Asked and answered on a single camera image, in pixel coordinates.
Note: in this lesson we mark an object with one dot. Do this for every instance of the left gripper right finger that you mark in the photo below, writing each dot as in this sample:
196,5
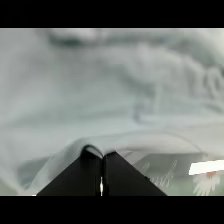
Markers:
130,176

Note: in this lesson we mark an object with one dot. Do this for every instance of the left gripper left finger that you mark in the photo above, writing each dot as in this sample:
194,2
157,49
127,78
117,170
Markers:
80,176

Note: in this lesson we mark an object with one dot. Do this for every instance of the light grey T-shirt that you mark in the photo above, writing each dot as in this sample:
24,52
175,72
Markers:
100,83

